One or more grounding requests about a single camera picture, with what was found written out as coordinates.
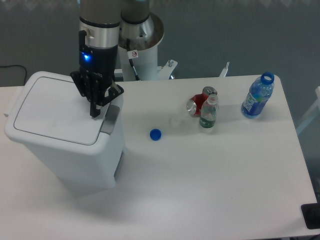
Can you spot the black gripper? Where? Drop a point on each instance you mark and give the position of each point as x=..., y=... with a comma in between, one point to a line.
x=100, y=64

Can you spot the white trash can lid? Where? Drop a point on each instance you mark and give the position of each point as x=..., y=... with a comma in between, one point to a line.
x=50, y=107

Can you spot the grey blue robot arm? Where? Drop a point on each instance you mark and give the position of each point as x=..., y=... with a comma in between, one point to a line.
x=98, y=38

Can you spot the blue bottle cap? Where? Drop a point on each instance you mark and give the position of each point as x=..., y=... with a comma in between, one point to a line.
x=155, y=134

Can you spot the white trash can body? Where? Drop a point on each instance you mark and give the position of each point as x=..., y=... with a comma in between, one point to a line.
x=93, y=165

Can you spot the crushed red soda can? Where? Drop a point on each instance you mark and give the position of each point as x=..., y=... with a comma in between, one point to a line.
x=195, y=103

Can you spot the small clear green-label bottle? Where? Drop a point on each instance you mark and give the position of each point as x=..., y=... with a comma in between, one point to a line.
x=208, y=113

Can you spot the blue plastic bottle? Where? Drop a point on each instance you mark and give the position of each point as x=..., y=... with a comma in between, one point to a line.
x=258, y=95

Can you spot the black device at edge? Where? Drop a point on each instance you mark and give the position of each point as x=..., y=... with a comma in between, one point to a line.
x=311, y=215

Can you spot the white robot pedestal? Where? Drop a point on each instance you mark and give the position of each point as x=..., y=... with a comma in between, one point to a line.
x=138, y=52

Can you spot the white frame at right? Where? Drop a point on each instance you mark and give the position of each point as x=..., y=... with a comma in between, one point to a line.
x=312, y=112

